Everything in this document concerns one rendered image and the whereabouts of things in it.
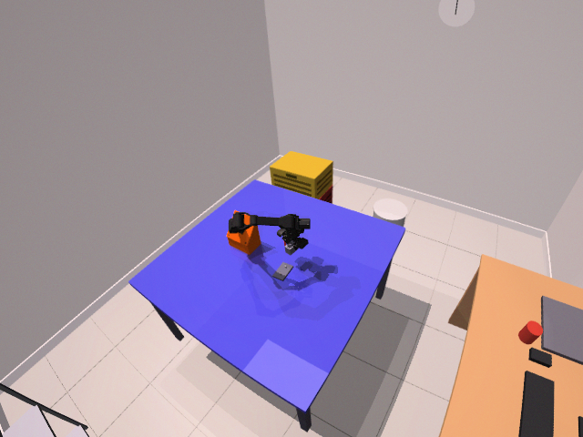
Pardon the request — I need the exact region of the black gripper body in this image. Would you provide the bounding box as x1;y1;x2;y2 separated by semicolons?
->
277;229;309;249

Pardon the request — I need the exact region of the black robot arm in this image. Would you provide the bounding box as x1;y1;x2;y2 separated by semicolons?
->
229;212;311;237

